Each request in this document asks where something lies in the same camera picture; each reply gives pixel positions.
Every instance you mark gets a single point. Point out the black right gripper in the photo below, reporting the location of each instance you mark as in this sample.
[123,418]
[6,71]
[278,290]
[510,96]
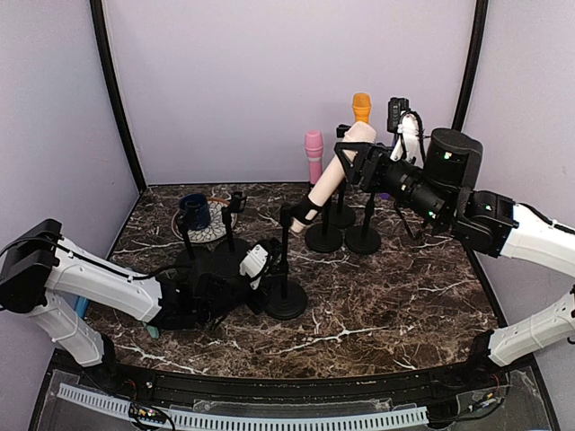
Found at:
[375,156]

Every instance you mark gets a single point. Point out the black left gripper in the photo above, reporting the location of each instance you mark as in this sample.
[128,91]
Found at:
[260,303]

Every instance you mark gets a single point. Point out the beige microphone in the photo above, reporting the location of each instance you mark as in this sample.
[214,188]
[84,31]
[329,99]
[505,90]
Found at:
[304,213]

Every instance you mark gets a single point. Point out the black stand of beige microphone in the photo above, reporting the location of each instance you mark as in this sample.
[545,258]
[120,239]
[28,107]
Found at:
[287,299]

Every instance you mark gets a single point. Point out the black stand of blue microphone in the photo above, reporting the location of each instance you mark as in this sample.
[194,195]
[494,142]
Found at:
[232,245]

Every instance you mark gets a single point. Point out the black stand of green microphone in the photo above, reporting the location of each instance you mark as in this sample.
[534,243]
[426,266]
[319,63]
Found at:
[190,254]

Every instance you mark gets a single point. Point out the green microphone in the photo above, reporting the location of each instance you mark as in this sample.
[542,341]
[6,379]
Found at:
[153,331]

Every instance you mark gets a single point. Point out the blue microphone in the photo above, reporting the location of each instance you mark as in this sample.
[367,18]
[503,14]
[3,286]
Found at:
[81,306]

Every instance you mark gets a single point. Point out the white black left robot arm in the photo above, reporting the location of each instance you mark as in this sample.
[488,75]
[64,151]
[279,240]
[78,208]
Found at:
[41,265]

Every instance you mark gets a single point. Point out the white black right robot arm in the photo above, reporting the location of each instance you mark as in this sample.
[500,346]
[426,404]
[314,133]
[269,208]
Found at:
[443,193]

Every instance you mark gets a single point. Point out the purple microphone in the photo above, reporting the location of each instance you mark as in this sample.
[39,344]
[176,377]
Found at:
[386,196]

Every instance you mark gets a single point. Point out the black stand of orange microphone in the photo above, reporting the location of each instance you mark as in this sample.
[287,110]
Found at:
[342,215]

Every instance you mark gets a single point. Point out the pink microphone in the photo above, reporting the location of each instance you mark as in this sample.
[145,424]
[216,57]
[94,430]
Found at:
[314,153]

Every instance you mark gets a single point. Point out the black stand of pink microphone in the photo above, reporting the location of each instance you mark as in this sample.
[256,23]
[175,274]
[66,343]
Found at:
[324,237]

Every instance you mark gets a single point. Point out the black stand of purple microphone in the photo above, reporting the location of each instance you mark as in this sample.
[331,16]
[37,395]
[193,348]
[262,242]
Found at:
[363,239]

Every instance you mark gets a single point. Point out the orange microphone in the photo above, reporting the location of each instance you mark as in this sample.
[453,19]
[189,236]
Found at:
[361,106]

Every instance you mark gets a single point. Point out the floral patterned saucer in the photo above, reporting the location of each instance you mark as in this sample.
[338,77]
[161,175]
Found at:
[215,231]

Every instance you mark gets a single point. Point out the dark blue mug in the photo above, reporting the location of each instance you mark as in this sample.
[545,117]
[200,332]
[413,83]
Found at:
[194,210]

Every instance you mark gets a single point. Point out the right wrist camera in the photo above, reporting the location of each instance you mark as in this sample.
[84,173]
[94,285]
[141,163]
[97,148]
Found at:
[395,108]

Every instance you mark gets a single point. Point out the black front rail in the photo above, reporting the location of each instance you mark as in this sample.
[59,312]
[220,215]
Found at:
[436,386]

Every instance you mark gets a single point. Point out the black right corner post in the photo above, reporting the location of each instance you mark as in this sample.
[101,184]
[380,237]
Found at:
[471,63]

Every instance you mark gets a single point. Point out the black corner post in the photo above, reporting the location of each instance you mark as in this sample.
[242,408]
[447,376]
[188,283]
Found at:
[112,86]
[471,63]

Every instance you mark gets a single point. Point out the black left corner post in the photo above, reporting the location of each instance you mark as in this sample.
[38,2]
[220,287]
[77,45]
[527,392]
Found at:
[112,86]

